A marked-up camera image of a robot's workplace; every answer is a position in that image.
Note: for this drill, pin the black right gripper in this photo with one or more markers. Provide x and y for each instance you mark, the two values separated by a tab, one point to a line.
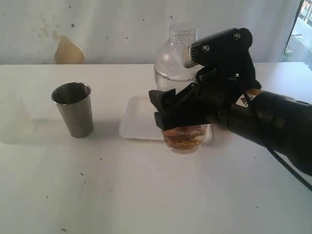
211	100

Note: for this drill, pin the clear plastic measuring cup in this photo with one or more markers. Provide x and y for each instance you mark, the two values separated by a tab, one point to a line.
181	118

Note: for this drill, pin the clear plastic shaker lid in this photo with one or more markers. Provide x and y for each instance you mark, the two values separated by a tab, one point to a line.
169	65

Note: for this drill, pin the stainless steel cup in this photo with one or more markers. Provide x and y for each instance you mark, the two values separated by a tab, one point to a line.
73	101

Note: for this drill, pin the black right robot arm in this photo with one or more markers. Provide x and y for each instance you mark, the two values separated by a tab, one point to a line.
279	123

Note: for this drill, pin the brown food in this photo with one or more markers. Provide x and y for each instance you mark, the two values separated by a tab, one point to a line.
183	138

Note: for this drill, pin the white rectangular tray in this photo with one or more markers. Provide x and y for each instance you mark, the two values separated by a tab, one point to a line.
138	120

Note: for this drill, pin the white backdrop cloth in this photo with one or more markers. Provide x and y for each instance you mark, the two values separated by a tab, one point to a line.
132	31

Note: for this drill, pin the wrist camera black and white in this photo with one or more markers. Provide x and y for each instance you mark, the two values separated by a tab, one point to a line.
226	51

